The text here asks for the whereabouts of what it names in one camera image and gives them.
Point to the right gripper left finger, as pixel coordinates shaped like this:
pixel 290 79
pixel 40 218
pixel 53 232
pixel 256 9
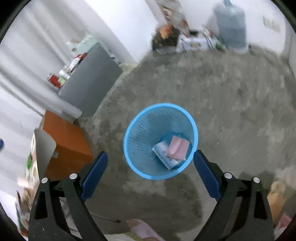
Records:
pixel 47 220

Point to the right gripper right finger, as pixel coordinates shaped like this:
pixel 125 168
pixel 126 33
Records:
pixel 242 210

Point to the pink packet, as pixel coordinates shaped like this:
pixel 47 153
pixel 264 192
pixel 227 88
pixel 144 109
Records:
pixel 178 148

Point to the blue white tissue pack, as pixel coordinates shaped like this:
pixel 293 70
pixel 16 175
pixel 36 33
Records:
pixel 160 151

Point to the blue trash basket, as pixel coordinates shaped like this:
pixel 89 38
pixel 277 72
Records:
pixel 157 123

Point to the patterned tablecloth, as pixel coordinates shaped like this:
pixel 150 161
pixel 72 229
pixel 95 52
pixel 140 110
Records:
pixel 42 149

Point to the red thermos bottle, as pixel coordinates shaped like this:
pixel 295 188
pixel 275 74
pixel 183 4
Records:
pixel 54 80

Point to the grey cabinet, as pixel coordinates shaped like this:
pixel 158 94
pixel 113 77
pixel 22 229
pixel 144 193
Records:
pixel 90 82

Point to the grey curtain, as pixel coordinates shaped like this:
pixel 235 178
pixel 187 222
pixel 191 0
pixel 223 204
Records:
pixel 35 45

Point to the blue water jug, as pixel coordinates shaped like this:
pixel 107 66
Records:
pixel 231 24

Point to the rolled patterned mat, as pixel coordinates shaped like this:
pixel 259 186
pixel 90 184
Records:
pixel 174 14

